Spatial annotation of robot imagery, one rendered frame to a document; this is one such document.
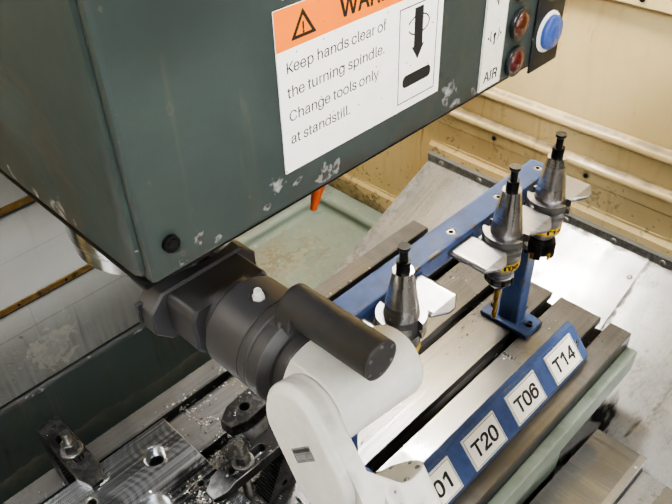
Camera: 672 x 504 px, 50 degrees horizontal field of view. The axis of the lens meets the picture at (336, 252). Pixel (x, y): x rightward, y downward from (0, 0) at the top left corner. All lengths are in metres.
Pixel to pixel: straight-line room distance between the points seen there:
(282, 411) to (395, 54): 0.27
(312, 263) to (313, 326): 1.40
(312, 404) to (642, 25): 1.09
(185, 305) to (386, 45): 0.28
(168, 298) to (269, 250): 1.36
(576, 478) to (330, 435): 0.87
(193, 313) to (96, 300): 0.68
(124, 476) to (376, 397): 0.56
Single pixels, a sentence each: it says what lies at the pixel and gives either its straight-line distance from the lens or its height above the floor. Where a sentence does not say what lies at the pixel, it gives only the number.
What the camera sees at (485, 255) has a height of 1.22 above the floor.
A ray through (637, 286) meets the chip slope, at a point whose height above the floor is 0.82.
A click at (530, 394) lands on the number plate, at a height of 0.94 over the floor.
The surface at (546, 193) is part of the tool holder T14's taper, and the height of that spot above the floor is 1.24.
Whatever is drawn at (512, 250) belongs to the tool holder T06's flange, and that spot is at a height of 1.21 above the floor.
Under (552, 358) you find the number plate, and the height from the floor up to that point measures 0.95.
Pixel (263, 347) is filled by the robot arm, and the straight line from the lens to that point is 0.57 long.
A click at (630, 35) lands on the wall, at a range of 1.47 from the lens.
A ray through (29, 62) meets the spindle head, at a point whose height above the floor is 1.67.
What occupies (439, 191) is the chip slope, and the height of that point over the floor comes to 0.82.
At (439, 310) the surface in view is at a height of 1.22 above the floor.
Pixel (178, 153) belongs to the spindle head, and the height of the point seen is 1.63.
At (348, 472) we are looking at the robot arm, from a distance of 0.54.
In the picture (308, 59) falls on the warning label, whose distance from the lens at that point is 0.44.
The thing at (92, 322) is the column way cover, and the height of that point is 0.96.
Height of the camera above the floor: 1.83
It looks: 39 degrees down
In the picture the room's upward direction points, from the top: 2 degrees counter-clockwise
